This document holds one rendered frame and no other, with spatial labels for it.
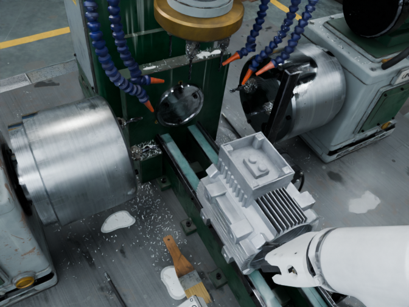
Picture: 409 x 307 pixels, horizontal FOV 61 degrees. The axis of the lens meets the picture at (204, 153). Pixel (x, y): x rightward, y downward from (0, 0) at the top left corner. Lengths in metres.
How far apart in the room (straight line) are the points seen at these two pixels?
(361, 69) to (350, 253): 0.67
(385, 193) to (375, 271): 0.85
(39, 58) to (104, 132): 2.35
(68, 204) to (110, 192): 0.08
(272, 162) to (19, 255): 0.54
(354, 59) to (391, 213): 0.48
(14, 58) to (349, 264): 2.88
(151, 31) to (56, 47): 2.21
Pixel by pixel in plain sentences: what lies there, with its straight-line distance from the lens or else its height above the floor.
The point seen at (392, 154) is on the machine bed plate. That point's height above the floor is 0.80.
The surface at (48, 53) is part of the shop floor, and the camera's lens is 3.07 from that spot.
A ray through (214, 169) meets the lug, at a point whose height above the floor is 1.09.
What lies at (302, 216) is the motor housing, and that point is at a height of 1.11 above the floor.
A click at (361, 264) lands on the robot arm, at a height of 1.32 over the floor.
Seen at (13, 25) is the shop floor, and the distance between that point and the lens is 3.49.
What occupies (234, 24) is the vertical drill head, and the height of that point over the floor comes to 1.33.
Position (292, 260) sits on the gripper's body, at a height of 1.21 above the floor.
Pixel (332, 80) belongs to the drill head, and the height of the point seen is 1.13.
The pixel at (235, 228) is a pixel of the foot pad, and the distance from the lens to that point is 0.67.
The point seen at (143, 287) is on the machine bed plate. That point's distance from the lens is 0.91.
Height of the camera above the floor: 1.66
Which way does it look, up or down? 49 degrees down
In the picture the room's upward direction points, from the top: 9 degrees clockwise
